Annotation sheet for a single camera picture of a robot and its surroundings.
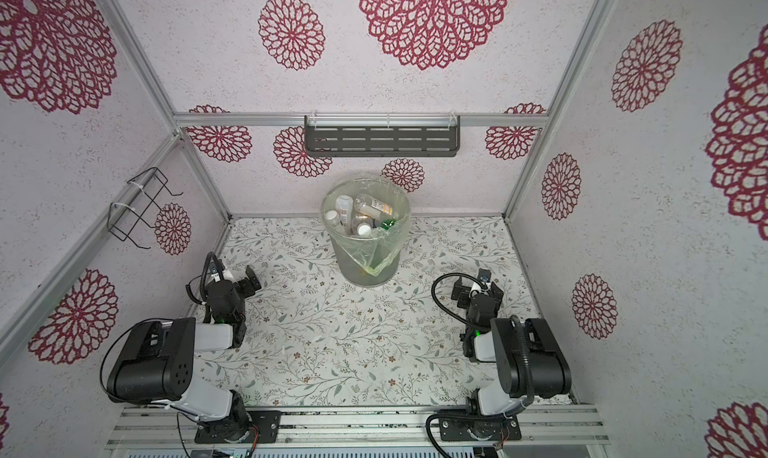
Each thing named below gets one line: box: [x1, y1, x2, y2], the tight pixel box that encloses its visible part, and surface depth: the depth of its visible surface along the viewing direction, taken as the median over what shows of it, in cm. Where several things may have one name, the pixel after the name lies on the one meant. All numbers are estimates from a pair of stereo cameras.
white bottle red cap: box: [335, 194, 354, 234], surface depth 92 cm
